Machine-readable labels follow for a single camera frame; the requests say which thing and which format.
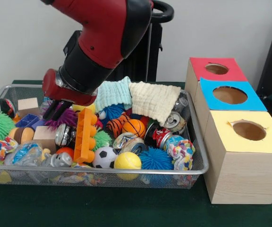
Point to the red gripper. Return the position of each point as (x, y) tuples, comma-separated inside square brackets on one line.
[(53, 90)]

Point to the mint green waffle cloth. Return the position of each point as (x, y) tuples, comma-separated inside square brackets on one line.
[(112, 93)]

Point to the orange striped tiger plush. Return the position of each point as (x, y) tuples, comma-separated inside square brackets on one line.
[(114, 126)]

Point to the cream yellow waffle cloth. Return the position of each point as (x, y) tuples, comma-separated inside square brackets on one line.
[(157, 100)]

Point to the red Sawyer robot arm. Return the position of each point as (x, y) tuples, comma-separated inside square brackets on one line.
[(103, 33)]

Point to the clear mesh bin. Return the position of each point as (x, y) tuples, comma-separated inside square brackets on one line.
[(195, 156)]

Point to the wooden box with three holes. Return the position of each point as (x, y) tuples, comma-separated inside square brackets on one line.
[(244, 175)]

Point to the purple spiky monster toy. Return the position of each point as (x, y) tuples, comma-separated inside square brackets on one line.
[(65, 119)]

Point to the orange plastic toy block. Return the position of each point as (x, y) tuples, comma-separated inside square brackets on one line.
[(85, 137)]

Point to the small green spiky ball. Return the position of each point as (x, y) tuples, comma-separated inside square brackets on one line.
[(103, 140)]

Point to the blue spiky rubber ball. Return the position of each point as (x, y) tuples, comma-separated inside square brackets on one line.
[(156, 159), (112, 112)]

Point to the small soccer ball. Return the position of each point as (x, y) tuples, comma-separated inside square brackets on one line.
[(105, 158)]

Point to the small orange basketball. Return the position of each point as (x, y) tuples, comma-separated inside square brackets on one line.
[(134, 128)]

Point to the yellow ball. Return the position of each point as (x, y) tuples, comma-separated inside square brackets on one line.
[(127, 161)]

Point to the dark green tablecloth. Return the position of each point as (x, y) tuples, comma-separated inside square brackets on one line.
[(79, 208)]

